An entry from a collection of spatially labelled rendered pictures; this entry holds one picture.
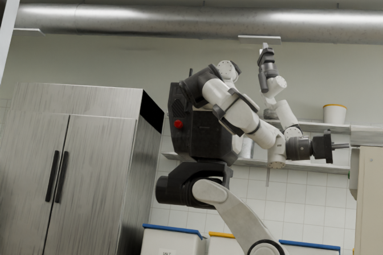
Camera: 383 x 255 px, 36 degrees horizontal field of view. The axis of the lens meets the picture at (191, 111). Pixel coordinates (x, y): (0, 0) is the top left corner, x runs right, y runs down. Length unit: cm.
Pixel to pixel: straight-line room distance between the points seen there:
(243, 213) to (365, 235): 51
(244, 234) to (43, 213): 378
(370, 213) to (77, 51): 568
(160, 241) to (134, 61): 229
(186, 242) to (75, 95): 183
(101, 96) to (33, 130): 75
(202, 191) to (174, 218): 407
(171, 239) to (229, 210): 341
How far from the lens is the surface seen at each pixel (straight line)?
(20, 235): 590
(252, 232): 223
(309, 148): 215
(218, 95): 202
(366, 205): 195
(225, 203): 224
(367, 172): 196
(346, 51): 658
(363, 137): 200
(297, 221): 613
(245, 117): 197
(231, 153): 231
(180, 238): 560
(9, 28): 126
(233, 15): 566
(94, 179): 567
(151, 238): 566
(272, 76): 271
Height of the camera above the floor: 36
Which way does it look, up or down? 15 degrees up
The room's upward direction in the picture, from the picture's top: 8 degrees clockwise
